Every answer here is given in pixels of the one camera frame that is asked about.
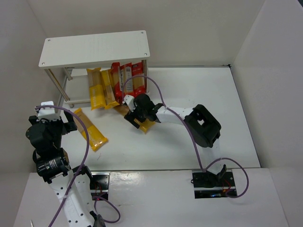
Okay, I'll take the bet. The red spaghetti bag left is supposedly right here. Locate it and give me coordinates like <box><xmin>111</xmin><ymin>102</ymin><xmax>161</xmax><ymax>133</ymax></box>
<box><xmin>111</xmin><ymin>62</ymin><xmax>122</xmax><ymax>104</ymax></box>

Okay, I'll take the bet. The red spaghetti bag right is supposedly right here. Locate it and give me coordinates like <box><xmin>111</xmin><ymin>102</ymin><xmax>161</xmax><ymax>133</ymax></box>
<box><xmin>124</xmin><ymin>62</ymin><xmax>146</xmax><ymax>97</ymax></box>

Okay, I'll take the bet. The white two-tier shelf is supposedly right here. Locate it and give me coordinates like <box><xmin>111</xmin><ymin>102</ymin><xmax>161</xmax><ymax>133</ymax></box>
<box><xmin>38</xmin><ymin>30</ymin><xmax>150</xmax><ymax>107</ymax></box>

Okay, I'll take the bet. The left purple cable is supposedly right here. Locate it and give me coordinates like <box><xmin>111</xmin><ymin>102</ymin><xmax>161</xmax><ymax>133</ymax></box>
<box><xmin>35</xmin><ymin>105</ymin><xmax>121</xmax><ymax>227</ymax></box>

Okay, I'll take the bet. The narrow yellow spaghetti bag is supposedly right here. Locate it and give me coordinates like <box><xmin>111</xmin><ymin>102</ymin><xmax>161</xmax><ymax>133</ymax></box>
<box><xmin>101</xmin><ymin>70</ymin><xmax>119</xmax><ymax>109</ymax></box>

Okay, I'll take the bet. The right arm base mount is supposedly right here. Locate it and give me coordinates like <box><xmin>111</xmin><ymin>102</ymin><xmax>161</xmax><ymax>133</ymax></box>
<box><xmin>191</xmin><ymin>170</ymin><xmax>238</xmax><ymax>199</ymax></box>

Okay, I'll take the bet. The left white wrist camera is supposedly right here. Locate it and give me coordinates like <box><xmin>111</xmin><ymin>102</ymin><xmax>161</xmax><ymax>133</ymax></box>
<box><xmin>36</xmin><ymin>101</ymin><xmax>61</xmax><ymax>123</ymax></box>

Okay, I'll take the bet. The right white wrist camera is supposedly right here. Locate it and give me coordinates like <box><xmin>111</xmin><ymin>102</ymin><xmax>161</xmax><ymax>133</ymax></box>
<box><xmin>122</xmin><ymin>95</ymin><xmax>135</xmax><ymax>112</ymax></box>

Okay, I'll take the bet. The yellow spaghetti bag on shelf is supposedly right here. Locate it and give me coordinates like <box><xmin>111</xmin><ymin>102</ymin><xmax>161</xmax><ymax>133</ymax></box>
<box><xmin>86</xmin><ymin>68</ymin><xmax>106</xmax><ymax>110</ymax></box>

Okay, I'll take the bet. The purple cable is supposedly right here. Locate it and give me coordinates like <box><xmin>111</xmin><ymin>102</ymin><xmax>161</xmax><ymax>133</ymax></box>
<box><xmin>122</xmin><ymin>75</ymin><xmax>249</xmax><ymax>198</ymax></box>
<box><xmin>35</xmin><ymin>105</ymin><xmax>121</xmax><ymax>227</ymax></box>

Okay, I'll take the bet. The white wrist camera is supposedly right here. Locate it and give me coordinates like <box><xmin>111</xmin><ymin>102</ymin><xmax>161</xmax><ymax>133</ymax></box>
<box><xmin>122</xmin><ymin>95</ymin><xmax>135</xmax><ymax>112</ymax></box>
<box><xmin>36</xmin><ymin>101</ymin><xmax>61</xmax><ymax>123</ymax></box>

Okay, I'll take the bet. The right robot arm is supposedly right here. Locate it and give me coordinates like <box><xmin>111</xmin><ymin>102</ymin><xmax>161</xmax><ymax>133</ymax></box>
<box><xmin>123</xmin><ymin>94</ymin><xmax>222</xmax><ymax>158</ymax></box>

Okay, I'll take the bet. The red spaghetti bag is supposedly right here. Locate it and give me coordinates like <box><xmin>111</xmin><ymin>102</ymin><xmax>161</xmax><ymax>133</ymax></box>
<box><xmin>111</xmin><ymin>62</ymin><xmax>122</xmax><ymax>104</ymax></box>
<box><xmin>124</xmin><ymin>62</ymin><xmax>146</xmax><ymax>97</ymax></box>

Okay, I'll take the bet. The yellow spaghetti bag table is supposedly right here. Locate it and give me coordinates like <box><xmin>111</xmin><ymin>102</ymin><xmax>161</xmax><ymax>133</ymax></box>
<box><xmin>74</xmin><ymin>108</ymin><xmax>108</xmax><ymax>152</ymax></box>
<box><xmin>114</xmin><ymin>105</ymin><xmax>156</xmax><ymax>134</ymax></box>

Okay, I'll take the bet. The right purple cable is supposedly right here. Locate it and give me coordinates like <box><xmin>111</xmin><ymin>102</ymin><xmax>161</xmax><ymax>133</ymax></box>
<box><xmin>122</xmin><ymin>75</ymin><xmax>249</xmax><ymax>198</ymax></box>

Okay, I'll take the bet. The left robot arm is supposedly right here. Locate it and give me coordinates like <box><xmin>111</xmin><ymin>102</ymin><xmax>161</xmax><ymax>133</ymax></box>
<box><xmin>26</xmin><ymin>108</ymin><xmax>105</xmax><ymax>227</ymax></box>

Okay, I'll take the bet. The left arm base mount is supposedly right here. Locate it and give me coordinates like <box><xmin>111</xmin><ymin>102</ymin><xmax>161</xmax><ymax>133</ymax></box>
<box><xmin>89</xmin><ymin>172</ymin><xmax>110</xmax><ymax>200</ymax></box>

